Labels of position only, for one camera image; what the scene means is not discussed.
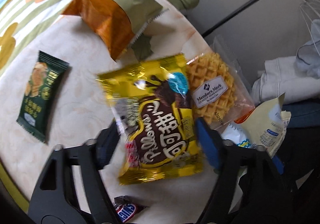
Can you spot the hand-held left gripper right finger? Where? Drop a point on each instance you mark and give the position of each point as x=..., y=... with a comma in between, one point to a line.
x=207, y=139

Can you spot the white leaf print table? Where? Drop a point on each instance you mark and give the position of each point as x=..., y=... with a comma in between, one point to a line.
x=75, y=88

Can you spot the dark green snack packet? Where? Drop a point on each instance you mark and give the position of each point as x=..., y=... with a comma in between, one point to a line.
x=40, y=94

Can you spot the white folded cloth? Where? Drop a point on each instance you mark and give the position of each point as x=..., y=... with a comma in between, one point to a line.
x=275, y=76

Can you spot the pale blue cloth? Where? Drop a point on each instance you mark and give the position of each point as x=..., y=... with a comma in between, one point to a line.
x=310, y=56

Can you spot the dark blue fabric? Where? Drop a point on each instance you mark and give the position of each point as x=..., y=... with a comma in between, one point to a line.
x=300, y=114

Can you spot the floral striped blanket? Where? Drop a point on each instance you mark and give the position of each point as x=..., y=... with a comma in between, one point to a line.
x=37, y=1

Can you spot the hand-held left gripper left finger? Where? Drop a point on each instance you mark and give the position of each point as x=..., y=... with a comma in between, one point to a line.
x=107, y=146

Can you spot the dark cloth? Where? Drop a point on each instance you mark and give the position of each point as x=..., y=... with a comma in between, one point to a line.
x=300, y=164

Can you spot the brown candy bar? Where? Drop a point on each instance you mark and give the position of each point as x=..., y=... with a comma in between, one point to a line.
x=125, y=210

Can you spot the yellow chocolate snack packet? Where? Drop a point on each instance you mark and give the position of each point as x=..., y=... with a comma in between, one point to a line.
x=155, y=119

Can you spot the yellow object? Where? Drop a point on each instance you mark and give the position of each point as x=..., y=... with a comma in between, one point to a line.
x=15, y=189

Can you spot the orange green snack packet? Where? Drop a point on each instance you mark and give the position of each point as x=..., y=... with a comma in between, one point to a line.
x=110, y=21

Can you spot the red white snack packet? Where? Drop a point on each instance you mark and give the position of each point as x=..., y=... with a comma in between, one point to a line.
x=130, y=154

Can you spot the cream white snack packet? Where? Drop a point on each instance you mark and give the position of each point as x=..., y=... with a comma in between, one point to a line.
x=262, y=124

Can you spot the white blue snack packet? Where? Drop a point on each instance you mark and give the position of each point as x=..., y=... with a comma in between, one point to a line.
x=235, y=136

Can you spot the clear waffle packet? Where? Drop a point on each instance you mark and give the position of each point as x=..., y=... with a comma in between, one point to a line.
x=200, y=71

